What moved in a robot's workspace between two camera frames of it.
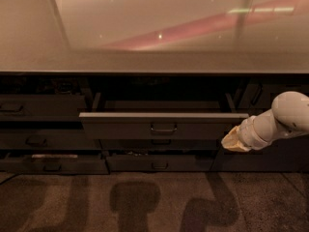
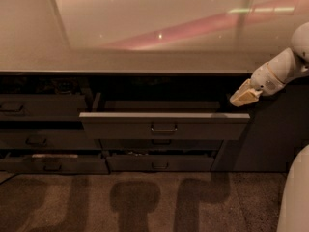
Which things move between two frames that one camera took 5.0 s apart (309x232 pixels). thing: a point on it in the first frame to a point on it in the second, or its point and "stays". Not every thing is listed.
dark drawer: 42,107 stays
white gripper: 245,135 to 266,80
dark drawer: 159,120 stays
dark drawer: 147,144 stays
